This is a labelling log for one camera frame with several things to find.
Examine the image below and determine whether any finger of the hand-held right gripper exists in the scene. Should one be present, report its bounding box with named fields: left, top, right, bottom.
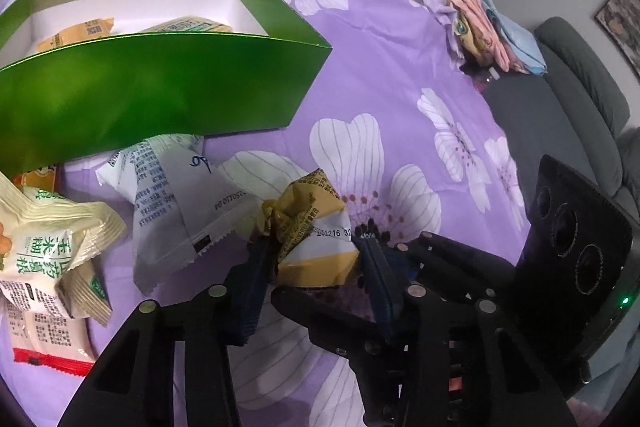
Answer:
left=397, top=232, right=522, bottom=304
left=272, top=287, right=401, bottom=427

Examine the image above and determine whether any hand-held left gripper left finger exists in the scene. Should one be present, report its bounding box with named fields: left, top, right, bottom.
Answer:
left=57, top=239, right=275, bottom=427

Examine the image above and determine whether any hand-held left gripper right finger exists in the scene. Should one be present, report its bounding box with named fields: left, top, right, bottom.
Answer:
left=356, top=234, right=576, bottom=427

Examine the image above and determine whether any yellow white snack packet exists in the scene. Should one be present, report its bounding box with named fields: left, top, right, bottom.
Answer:
left=255, top=168, right=362, bottom=290

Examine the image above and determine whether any green cardboard box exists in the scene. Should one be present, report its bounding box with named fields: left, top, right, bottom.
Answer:
left=0, top=0, right=333, bottom=178

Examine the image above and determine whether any white grey snack packet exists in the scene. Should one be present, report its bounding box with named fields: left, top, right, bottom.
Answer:
left=96, top=134, right=263, bottom=297

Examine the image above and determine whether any grey sofa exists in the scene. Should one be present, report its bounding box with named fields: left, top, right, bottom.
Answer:
left=482, top=17, right=640, bottom=258

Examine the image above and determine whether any small dark object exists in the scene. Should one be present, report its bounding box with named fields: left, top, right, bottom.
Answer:
left=470, top=67, right=502, bottom=94

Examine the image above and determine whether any white red-edged snack packet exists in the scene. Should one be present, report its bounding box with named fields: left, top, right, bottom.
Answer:
left=7, top=307, right=98, bottom=378

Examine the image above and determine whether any purple floral bedsheet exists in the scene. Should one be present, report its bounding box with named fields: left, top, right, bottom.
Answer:
left=0, top=0, right=531, bottom=427

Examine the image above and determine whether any large cream green snack packet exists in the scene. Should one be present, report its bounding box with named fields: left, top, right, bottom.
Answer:
left=0, top=172, right=128, bottom=320

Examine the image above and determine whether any pile of folded clothes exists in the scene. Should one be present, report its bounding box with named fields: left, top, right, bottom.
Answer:
left=422, top=0, right=548, bottom=75

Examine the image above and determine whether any pale green biscuit packet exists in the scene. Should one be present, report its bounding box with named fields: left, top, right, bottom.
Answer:
left=137, top=16, right=233, bottom=35

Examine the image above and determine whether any orange yellow biscuit packet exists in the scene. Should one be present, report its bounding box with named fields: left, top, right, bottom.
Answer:
left=36, top=18, right=116, bottom=54

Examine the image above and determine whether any framed wall picture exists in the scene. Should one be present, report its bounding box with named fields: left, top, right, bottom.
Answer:
left=594, top=0, right=640, bottom=80

